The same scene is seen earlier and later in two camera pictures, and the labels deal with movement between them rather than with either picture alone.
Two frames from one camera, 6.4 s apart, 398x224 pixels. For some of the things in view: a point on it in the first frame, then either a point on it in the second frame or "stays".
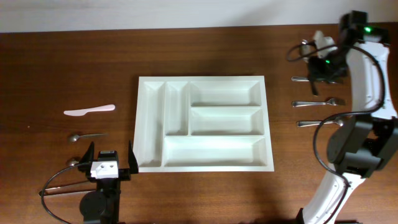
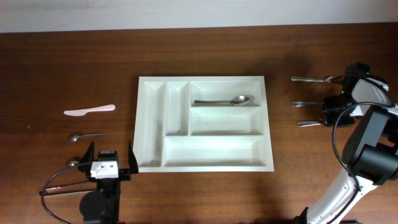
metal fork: (334, 101) stays
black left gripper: (125, 173) stays
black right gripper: (314, 74) to (331, 119)
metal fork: (304, 79) stays
